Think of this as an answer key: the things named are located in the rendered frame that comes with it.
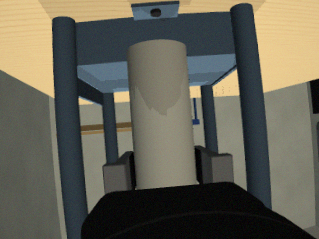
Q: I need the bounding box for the blue shelving unit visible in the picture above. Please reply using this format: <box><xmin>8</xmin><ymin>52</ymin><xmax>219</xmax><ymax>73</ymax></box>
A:
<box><xmin>52</xmin><ymin>0</ymin><xmax>272</xmax><ymax>239</ymax></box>

